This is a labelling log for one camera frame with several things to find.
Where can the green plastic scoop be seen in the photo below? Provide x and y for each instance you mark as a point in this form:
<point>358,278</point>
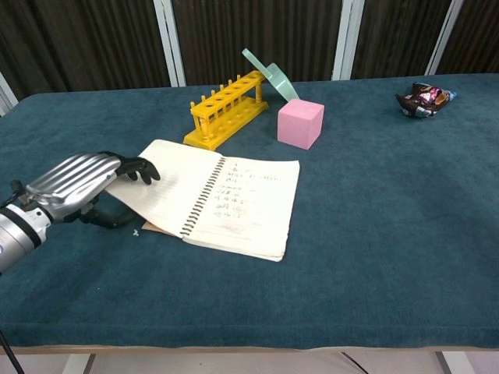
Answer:
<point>278,80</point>

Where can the white frame post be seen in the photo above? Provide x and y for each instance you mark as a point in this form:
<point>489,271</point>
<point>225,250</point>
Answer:
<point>442,37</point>
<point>345,39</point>
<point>7,95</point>
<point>168,41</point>

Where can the crumpled snack wrapper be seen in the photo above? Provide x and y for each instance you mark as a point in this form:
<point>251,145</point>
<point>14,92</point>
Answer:
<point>425,102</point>

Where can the spiral notebook with brown cover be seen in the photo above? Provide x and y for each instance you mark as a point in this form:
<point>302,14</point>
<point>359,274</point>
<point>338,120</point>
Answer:
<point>238,202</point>

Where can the yellow test tube rack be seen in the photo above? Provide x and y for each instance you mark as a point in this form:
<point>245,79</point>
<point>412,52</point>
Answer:
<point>228,111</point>

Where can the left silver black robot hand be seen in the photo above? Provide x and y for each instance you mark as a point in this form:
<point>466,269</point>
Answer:
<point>74,179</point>

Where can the pink foam cube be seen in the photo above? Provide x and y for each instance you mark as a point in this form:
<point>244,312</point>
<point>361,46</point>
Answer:
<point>300,122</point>

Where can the teal tablecloth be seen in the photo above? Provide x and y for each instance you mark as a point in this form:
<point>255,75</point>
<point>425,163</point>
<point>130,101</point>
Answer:
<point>351,233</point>

